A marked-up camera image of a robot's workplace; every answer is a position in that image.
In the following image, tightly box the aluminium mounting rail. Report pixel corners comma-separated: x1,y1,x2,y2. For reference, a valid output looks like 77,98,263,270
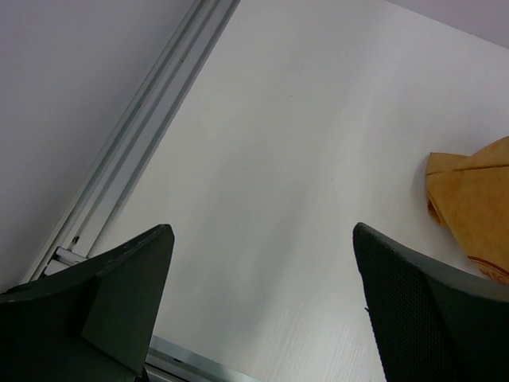
145,336,257,382

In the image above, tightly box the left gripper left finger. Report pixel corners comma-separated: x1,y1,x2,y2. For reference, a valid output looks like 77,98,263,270
1,224,175,381

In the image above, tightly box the tan canvas tote bag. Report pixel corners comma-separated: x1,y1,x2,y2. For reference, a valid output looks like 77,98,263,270
425,137,508,285

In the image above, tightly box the left aluminium frame post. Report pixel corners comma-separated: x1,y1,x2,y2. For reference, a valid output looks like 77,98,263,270
22,1,238,283

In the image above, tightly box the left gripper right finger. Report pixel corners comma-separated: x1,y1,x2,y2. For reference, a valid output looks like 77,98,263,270
352,223,508,381

